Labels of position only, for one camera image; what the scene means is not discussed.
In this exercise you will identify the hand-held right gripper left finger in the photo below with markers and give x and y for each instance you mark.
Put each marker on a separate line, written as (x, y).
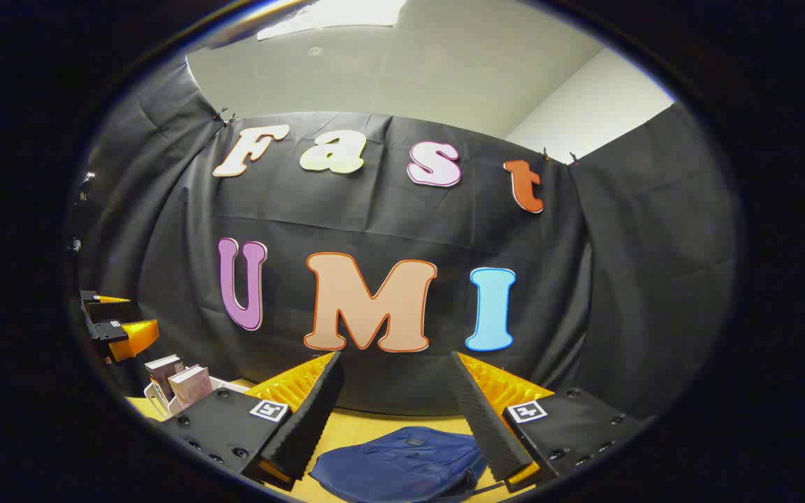
(305, 426)

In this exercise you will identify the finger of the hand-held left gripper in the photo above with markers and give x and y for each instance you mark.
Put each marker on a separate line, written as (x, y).
(133, 337)
(105, 307)

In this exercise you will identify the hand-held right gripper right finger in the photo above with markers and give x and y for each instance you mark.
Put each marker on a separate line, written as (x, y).
(490, 433)

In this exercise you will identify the black cover book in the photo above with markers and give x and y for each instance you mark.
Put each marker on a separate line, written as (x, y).
(163, 369)

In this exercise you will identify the white plastic bookshelf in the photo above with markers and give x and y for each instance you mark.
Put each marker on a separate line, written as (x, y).
(224, 384)

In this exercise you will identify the blue schoolbag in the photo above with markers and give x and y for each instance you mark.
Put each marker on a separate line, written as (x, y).
(402, 464)

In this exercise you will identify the black backdrop cloth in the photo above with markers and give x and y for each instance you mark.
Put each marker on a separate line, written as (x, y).
(444, 230)

